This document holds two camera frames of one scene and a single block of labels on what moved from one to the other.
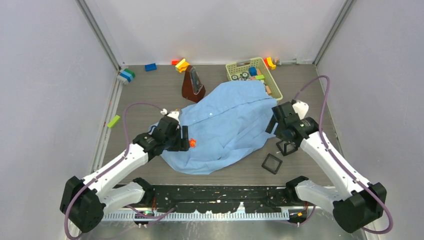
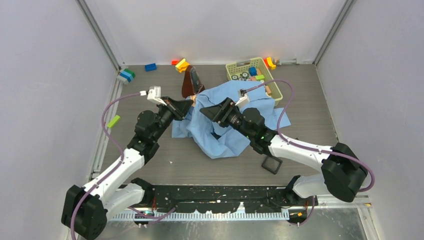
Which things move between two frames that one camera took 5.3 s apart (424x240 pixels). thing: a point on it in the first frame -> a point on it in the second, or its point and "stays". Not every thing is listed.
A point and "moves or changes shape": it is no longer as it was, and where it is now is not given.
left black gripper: x=183 y=144 -> x=178 y=109
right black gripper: x=270 y=126 -> x=219 y=114
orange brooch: x=192 y=143 -> x=193 y=97
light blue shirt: x=226 y=123 moves or changes shape
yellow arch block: x=270 y=63 stays
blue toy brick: x=150 y=67 stays
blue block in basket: x=252 y=71 stays
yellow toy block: x=182 y=66 stays
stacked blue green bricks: x=127 y=74 stays
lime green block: x=113 y=121 stays
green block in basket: x=260 y=77 stays
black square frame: x=269 y=169 stays
